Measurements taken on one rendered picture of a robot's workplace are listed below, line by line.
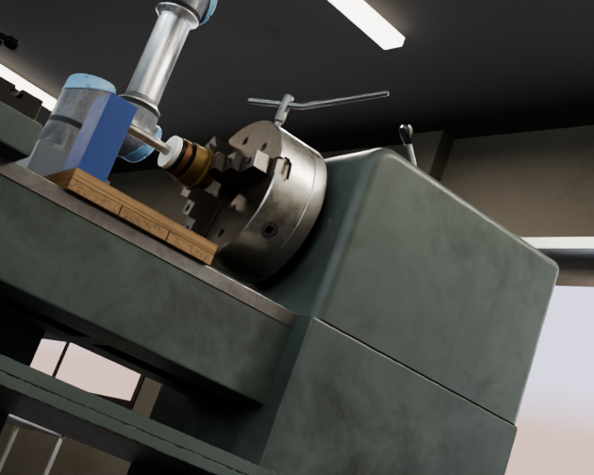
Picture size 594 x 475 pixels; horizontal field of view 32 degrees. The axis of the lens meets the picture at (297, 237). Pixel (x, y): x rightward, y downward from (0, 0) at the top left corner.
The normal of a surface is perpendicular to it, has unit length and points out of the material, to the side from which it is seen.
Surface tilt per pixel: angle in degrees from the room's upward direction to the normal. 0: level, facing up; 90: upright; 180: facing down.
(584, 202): 90
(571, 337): 90
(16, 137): 90
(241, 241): 140
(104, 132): 90
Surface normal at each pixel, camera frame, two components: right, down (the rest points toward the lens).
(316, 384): 0.57, -0.06
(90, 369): -0.68, -0.44
